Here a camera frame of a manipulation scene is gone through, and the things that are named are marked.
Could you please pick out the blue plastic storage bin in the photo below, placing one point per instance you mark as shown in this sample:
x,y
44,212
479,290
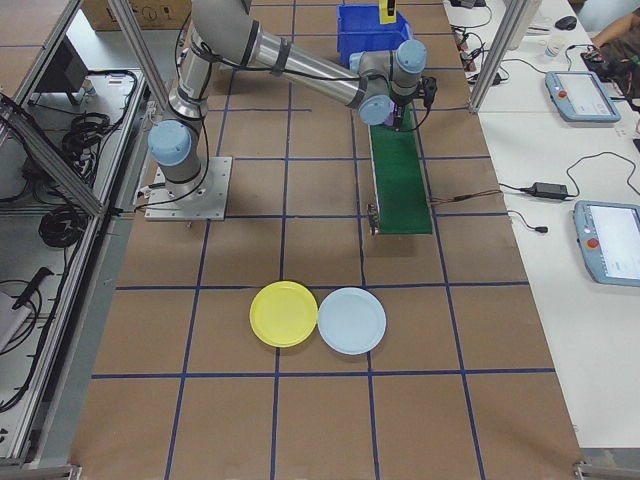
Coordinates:
x,y
370,40

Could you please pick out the yellow round plate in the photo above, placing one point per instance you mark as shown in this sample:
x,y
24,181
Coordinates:
x,y
280,320

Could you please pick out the black power adapter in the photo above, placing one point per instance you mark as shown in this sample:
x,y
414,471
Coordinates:
x,y
550,189

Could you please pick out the V-shaped metal bar frame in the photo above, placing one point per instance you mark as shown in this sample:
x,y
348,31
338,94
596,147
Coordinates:
x,y
50,160

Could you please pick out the person camouflage clothed body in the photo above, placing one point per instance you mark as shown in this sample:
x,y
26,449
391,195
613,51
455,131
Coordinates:
x,y
622,65

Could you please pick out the small black box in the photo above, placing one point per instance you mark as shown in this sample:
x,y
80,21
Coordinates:
x,y
492,79

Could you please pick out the light blue round plate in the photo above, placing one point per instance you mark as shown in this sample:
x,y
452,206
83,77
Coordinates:
x,y
350,325

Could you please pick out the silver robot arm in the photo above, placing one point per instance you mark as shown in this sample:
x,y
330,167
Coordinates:
x,y
300,62

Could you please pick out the black computer mouse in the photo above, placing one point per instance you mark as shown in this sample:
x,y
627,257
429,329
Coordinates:
x,y
566,22

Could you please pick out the aluminium profile bar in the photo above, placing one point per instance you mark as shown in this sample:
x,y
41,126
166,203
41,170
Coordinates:
x,y
605,471
40,472

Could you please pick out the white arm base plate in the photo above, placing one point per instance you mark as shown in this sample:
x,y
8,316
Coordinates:
x,y
215,200

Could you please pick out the brown cardboard box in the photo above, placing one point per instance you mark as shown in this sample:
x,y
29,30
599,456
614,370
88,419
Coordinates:
x,y
160,20

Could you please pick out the grey blue teach pendant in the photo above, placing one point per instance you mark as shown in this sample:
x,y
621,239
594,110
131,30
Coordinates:
x,y
582,95
610,240

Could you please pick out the green conveyor belt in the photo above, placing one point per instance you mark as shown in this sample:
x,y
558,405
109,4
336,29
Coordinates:
x,y
400,190

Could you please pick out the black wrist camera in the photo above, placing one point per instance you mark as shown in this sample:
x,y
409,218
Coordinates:
x,y
429,90

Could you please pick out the person bare forearm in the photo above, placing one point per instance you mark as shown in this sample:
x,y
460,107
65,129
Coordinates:
x,y
617,27

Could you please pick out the black device with red light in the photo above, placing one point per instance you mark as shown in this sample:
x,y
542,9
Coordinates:
x,y
592,56

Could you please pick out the small circuit board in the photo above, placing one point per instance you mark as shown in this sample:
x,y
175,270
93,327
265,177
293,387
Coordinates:
x,y
460,44
468,64

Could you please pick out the purple cube block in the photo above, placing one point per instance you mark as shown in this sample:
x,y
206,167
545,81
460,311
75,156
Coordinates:
x,y
390,114

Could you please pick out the white paper cup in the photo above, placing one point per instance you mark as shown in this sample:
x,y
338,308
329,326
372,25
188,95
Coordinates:
x,y
554,48

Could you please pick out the aluminium profile post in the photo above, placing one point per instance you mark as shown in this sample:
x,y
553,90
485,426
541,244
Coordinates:
x,y
138,55
495,60

